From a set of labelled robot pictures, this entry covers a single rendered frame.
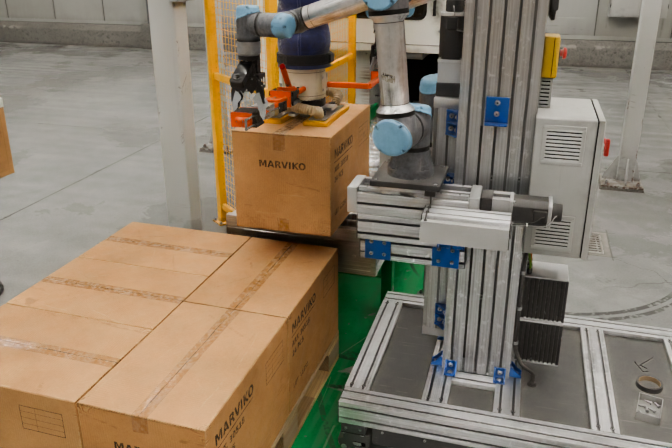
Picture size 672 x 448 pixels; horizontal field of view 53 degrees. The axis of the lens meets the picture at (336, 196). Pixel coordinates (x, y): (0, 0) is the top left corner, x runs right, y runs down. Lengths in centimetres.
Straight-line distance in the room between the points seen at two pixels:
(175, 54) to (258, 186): 135
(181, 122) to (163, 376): 203
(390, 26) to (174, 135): 218
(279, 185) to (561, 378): 129
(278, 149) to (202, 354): 84
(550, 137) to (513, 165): 16
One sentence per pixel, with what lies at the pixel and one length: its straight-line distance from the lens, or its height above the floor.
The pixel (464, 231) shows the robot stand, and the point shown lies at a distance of 204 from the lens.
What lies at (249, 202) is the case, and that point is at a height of 78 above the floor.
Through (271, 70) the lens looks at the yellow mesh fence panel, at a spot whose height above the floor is 113.
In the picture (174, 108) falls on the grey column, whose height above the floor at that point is 90.
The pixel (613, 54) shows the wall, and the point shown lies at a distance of 1140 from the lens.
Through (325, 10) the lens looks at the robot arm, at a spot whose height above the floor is 154.
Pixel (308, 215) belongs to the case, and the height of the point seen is 76.
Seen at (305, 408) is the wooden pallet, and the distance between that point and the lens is 277.
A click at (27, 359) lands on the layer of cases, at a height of 54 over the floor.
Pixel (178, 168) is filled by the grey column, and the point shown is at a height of 55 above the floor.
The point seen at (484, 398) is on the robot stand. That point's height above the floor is 21.
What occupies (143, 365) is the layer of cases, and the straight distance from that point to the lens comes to 216.
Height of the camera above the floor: 172
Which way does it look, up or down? 20 degrees down
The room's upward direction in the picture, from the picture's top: straight up
